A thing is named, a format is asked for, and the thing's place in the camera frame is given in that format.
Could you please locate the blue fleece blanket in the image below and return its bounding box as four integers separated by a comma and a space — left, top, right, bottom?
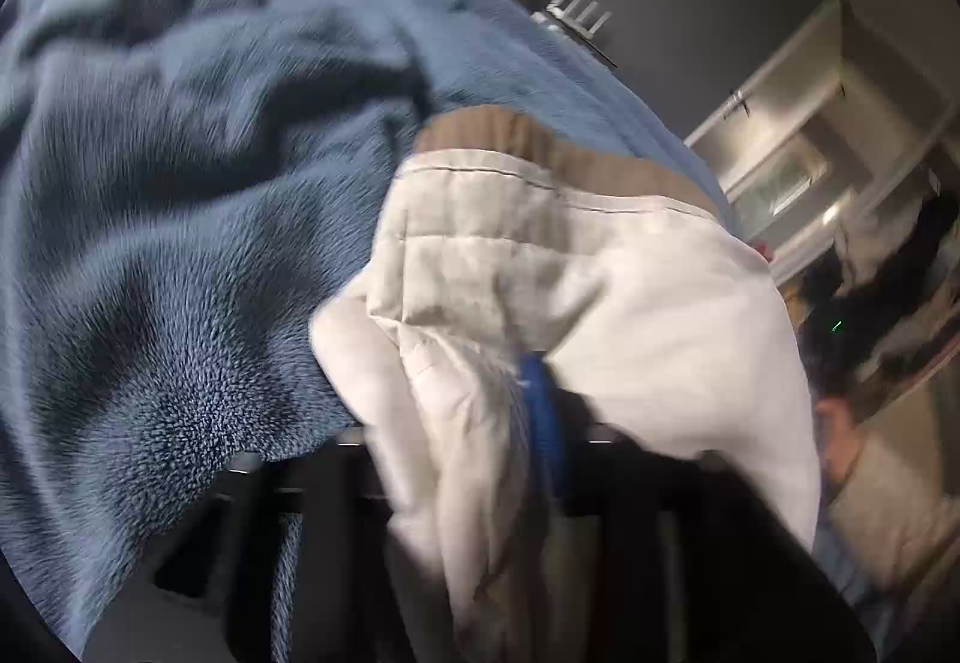
0, 0, 743, 663

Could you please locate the white door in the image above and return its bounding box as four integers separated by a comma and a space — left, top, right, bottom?
686, 0, 960, 285

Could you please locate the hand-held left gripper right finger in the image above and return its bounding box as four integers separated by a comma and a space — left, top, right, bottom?
517, 352, 875, 663

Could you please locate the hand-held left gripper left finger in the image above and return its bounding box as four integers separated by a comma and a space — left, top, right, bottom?
146, 430, 398, 663

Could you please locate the white quilted jacket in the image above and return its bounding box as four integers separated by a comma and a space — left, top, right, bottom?
309, 104, 822, 663

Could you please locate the white wall hook rack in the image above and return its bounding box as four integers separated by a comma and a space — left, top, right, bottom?
536, 0, 620, 68

